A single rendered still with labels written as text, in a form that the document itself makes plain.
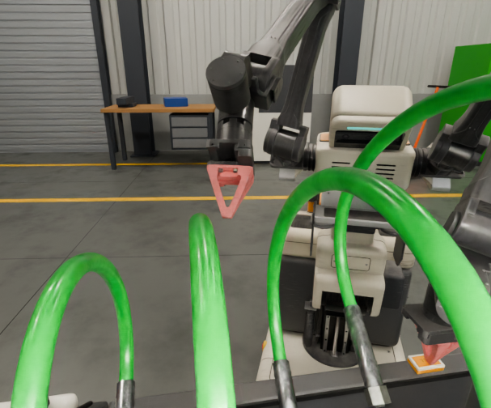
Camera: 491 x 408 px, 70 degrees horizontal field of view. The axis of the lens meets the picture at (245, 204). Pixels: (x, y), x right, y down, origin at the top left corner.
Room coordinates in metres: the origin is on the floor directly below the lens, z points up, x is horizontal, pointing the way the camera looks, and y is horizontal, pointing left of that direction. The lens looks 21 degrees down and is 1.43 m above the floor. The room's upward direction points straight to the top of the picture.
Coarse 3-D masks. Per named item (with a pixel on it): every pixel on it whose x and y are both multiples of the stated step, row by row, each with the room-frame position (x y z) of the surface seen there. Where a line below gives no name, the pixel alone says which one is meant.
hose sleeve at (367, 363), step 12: (348, 312) 0.31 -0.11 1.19; (360, 312) 0.31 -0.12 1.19; (348, 324) 0.30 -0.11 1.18; (360, 324) 0.30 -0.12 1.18; (360, 336) 0.29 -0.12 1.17; (360, 348) 0.28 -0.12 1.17; (360, 360) 0.27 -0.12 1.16; (372, 360) 0.27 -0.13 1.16; (372, 372) 0.26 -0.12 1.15; (372, 384) 0.25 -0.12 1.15
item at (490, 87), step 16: (480, 80) 0.20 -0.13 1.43; (432, 96) 0.24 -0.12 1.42; (448, 96) 0.22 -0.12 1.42; (464, 96) 0.21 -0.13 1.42; (480, 96) 0.20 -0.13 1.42; (416, 112) 0.25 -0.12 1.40; (432, 112) 0.24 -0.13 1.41; (384, 128) 0.29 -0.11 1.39; (400, 128) 0.27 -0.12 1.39; (368, 144) 0.31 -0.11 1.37; (384, 144) 0.30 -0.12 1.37; (368, 160) 0.32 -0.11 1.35; (336, 224) 0.36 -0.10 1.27; (336, 240) 0.36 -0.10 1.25; (336, 256) 0.35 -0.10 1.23; (352, 288) 0.33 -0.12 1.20
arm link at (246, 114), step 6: (252, 102) 0.59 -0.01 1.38; (246, 108) 0.56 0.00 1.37; (252, 108) 0.58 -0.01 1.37; (222, 114) 0.56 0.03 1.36; (228, 114) 0.55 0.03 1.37; (234, 114) 0.55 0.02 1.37; (240, 114) 0.55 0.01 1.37; (246, 114) 0.56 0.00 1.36; (252, 114) 0.58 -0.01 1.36; (228, 120) 0.56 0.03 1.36; (240, 120) 0.55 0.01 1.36; (246, 120) 0.55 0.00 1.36; (252, 120) 0.57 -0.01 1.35; (252, 126) 0.57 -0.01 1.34
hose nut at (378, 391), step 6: (366, 390) 0.25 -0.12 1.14; (372, 390) 0.25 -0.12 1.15; (378, 390) 0.25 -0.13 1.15; (384, 390) 0.25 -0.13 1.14; (366, 396) 0.25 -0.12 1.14; (372, 396) 0.24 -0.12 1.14; (378, 396) 0.24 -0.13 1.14; (384, 396) 0.24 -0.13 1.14; (372, 402) 0.24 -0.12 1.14; (378, 402) 0.24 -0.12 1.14; (384, 402) 0.24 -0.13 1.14; (390, 402) 0.24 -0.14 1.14
